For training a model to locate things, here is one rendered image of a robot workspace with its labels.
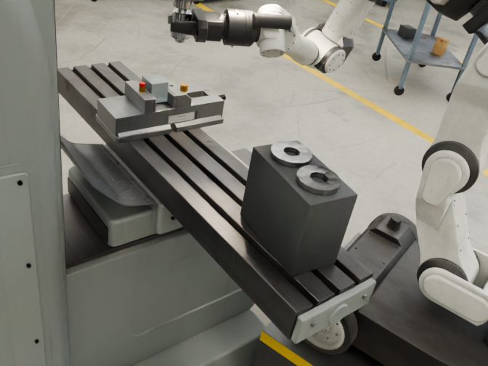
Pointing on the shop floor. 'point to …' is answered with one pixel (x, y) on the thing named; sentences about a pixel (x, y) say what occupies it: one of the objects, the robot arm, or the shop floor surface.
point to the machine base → (216, 345)
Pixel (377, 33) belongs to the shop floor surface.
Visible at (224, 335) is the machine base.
